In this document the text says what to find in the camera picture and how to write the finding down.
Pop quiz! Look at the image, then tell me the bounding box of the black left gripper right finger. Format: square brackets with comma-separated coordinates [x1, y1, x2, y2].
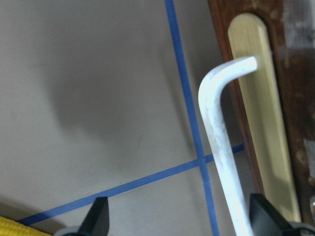
[249, 193, 315, 236]

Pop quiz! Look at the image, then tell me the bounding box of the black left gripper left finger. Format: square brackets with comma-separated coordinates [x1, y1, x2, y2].
[55, 197, 110, 236]

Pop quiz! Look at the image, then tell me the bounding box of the yellow corn cob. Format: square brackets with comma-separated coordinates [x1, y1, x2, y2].
[0, 216, 49, 236]

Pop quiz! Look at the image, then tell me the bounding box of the wooden drawer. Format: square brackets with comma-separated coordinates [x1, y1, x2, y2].
[209, 0, 315, 225]

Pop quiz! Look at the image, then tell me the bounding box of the white drawer handle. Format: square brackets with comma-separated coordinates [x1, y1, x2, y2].
[198, 56, 257, 236]

